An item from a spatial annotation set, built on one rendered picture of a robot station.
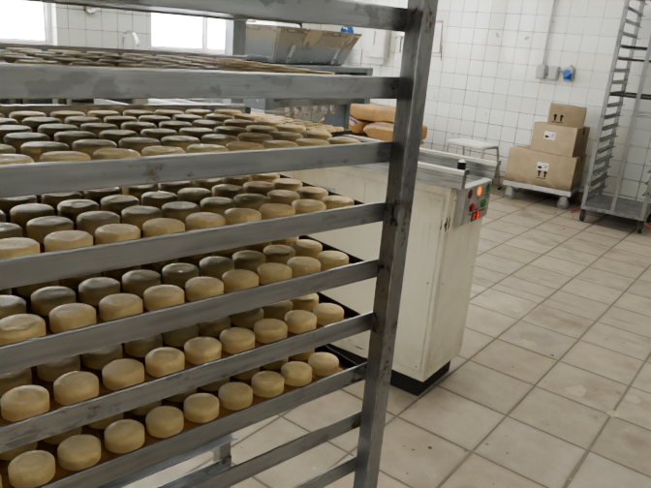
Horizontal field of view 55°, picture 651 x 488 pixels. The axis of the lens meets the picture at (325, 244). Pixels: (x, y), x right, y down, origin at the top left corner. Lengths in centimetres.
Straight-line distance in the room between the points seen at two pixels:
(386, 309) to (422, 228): 130
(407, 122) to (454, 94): 590
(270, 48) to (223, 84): 176
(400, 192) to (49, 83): 49
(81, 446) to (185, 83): 46
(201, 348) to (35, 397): 21
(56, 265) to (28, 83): 18
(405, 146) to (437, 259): 138
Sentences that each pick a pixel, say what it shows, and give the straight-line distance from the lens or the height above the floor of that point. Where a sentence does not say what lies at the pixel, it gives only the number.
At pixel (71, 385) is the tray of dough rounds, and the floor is 88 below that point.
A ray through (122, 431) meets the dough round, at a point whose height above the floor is 79.
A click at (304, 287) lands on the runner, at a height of 96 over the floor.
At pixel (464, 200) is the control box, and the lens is 222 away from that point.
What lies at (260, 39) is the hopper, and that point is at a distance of 251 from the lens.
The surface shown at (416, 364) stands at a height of 15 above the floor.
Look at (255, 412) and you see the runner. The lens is 91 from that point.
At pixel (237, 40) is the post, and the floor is 127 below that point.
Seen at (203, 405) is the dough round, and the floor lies 79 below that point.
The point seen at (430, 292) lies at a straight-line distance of 230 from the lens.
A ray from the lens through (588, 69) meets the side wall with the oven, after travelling 632.
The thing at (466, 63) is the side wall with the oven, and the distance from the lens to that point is 674.
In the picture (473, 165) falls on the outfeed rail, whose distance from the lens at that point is 247.
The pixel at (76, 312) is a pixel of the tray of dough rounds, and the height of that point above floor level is 97.
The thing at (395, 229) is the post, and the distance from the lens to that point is 93.
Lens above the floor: 129
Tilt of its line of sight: 18 degrees down
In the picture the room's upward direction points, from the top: 5 degrees clockwise
